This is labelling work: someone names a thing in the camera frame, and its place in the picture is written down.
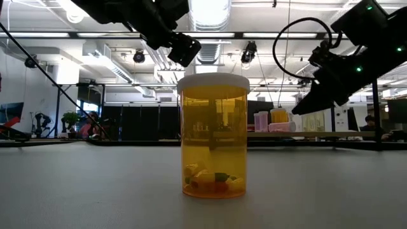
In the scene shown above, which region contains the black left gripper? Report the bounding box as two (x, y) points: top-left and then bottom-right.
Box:
(139, 0), (202, 67)

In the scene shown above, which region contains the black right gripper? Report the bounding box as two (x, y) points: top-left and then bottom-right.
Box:
(291, 41), (392, 116)

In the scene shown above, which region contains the wooden shelf board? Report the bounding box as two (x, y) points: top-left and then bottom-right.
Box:
(247, 131), (376, 139)

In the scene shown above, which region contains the large orange medicine bottle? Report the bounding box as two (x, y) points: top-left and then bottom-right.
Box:
(177, 72), (251, 199)

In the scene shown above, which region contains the white column with signs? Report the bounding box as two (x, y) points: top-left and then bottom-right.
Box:
(319, 104), (349, 133)

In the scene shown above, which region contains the narrow black monitor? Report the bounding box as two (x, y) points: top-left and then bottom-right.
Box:
(346, 107), (360, 132)

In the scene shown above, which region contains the black cabinet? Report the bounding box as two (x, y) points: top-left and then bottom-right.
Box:
(247, 100), (276, 127)

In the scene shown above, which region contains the black beam with light strips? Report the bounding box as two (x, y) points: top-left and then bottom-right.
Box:
(0, 31), (338, 40)

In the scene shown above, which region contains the person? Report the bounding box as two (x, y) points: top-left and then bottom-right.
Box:
(78, 111), (107, 140)
(359, 114), (394, 141)

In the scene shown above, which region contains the wide black monitor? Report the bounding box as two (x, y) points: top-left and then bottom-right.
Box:
(387, 98), (407, 124)

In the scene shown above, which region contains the black high table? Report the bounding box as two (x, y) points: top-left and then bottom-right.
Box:
(52, 82), (106, 141)

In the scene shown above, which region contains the green potted plant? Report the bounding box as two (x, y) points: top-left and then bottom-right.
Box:
(62, 111), (80, 139)

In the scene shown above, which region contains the grey table mat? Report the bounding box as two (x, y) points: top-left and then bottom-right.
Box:
(0, 141), (407, 229)

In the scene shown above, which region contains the black ceiling-mounted camera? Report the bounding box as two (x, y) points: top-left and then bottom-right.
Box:
(240, 40), (258, 64)
(24, 53), (39, 69)
(132, 50), (146, 64)

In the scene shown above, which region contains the silver round ceiling duct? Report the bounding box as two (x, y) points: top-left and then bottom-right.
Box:
(187, 0), (233, 74)

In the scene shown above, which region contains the black shelf end frame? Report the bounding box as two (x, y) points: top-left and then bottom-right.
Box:
(330, 79), (382, 151)

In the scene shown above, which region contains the white rectangular ceiling duct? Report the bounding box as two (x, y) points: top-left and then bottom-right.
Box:
(81, 39), (156, 98)

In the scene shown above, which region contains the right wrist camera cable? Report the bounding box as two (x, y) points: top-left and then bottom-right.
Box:
(272, 17), (343, 80)

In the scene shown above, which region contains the black partition wall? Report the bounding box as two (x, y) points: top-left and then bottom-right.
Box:
(101, 104), (181, 141)

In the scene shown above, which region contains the black metal table frame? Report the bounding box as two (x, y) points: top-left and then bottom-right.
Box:
(0, 138), (407, 151)

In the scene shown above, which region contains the long black arm cable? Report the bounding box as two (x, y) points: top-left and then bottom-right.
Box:
(0, 22), (111, 141)

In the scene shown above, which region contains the dark wall screen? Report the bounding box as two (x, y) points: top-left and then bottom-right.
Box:
(0, 102), (25, 124)

